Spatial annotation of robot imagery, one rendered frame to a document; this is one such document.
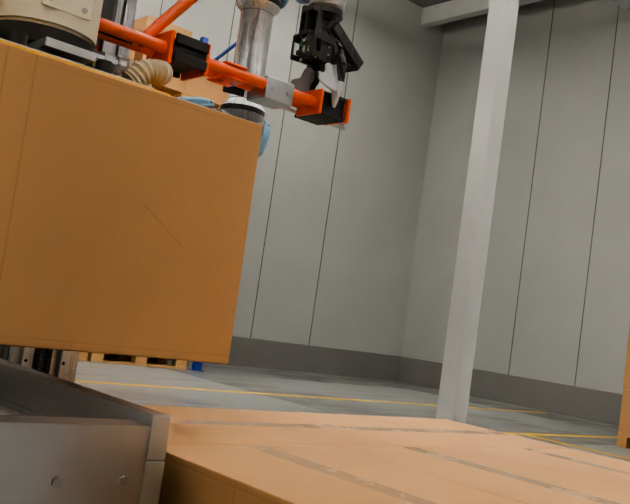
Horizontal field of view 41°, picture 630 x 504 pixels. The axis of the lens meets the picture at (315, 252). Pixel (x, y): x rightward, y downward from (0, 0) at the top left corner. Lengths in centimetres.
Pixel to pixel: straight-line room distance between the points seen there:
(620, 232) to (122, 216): 1096
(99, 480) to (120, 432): 6
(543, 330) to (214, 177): 1120
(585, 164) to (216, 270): 1131
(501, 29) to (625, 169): 736
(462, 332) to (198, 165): 346
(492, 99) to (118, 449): 399
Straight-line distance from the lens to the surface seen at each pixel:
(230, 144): 137
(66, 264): 124
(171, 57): 152
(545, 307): 1244
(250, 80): 163
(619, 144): 1232
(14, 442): 106
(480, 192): 475
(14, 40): 133
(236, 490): 113
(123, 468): 113
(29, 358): 204
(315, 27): 177
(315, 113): 172
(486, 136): 482
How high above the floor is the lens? 76
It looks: 5 degrees up
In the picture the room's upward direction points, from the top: 8 degrees clockwise
